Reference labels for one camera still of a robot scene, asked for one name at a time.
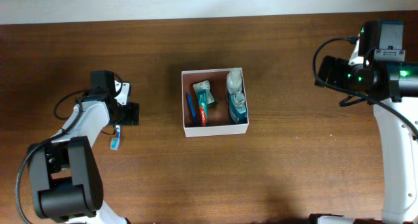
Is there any blue white toothbrush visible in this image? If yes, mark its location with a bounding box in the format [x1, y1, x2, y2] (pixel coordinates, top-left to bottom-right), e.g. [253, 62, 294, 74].
[110, 125, 121, 150]

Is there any blue disposable razor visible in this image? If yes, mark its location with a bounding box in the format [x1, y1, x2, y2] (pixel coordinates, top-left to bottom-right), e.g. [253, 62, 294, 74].
[186, 93, 198, 125]

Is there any green red toothpaste tube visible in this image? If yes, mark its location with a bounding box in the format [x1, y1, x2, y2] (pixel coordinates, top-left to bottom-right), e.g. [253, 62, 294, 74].
[196, 89, 207, 127]

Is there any green white soap box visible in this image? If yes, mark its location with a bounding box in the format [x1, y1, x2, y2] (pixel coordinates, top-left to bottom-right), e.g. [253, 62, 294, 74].
[193, 80, 216, 106]

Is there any white cardboard box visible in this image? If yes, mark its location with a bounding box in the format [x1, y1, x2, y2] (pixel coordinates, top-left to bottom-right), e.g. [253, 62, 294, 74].
[181, 69, 249, 137]

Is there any clear bottle with purple liquid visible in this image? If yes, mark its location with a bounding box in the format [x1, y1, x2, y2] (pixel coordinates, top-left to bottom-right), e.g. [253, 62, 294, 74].
[227, 68, 243, 95]

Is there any blue mouthwash bottle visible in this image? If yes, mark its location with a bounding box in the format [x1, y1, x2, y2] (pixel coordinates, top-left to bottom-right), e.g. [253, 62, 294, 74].
[229, 92, 248, 124]

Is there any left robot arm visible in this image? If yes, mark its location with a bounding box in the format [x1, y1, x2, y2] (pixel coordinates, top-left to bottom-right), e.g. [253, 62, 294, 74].
[21, 71, 140, 223]

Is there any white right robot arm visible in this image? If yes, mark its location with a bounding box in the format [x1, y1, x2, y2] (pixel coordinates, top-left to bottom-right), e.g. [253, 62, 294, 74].
[312, 20, 417, 223]

